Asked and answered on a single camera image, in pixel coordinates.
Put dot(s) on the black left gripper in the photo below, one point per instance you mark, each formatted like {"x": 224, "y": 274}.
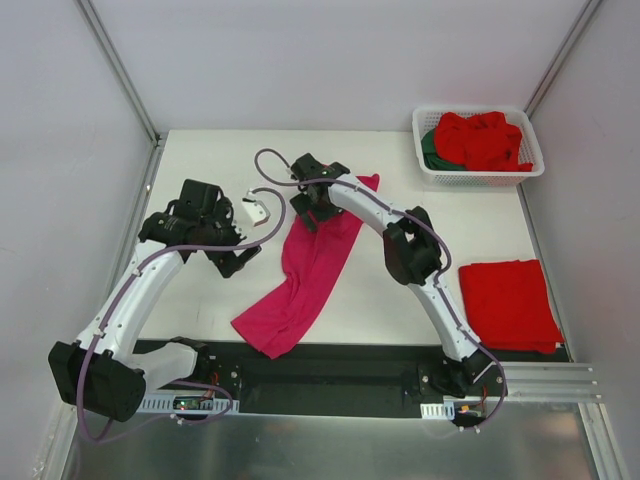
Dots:
{"x": 232, "y": 257}

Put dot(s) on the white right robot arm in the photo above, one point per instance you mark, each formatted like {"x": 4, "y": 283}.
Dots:
{"x": 413, "y": 256}

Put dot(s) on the white plastic laundry basket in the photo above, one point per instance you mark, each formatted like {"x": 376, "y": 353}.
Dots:
{"x": 427, "y": 118}

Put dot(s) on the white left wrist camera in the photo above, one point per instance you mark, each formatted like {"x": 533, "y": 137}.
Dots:
{"x": 256, "y": 211}

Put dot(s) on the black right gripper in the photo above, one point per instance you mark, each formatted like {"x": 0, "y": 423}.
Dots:
{"x": 310, "y": 211}

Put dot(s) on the green t shirt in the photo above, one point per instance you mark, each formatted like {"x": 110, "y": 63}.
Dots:
{"x": 432, "y": 159}

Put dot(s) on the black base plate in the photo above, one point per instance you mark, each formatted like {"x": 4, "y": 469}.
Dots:
{"x": 331, "y": 380}

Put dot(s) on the aluminium frame rail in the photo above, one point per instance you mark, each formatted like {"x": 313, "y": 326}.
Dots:
{"x": 523, "y": 376}

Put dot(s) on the pink t shirt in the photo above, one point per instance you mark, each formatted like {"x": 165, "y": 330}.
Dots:
{"x": 312, "y": 263}

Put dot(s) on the folded red t shirt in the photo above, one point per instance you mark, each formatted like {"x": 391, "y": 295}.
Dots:
{"x": 507, "y": 305}

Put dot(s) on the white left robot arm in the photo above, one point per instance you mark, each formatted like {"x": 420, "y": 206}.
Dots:
{"x": 125, "y": 320}

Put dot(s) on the red crumpled t shirt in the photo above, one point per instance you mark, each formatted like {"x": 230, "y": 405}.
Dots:
{"x": 483, "y": 142}

